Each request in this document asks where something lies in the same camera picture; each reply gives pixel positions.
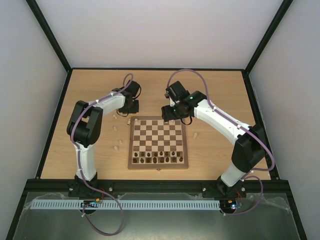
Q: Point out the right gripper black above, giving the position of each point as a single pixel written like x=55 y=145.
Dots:
x=167 y=114

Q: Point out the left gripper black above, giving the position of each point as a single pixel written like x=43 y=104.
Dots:
x=134 y=111

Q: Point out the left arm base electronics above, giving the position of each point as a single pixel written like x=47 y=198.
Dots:
x=90 y=200

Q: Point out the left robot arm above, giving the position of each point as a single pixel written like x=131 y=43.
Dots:
x=84 y=129

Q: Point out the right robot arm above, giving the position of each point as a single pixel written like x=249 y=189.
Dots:
x=249 y=142

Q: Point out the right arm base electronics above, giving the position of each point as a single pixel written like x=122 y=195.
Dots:
x=232 y=203

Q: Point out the wooden chess board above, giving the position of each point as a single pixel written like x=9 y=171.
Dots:
x=152 y=134

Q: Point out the dark pieces back row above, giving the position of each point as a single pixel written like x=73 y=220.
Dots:
x=149 y=154

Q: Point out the dark pieces row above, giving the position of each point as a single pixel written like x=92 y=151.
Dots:
x=159 y=160
x=149 y=154

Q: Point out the dark pieces front row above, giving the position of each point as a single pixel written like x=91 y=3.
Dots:
x=159 y=160

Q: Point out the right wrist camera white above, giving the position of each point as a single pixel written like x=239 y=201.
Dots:
x=171 y=102

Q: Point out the grey slotted cable duct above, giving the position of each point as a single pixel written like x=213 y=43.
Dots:
x=71 y=204

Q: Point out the black aluminium frame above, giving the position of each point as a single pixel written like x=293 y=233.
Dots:
x=275 y=185

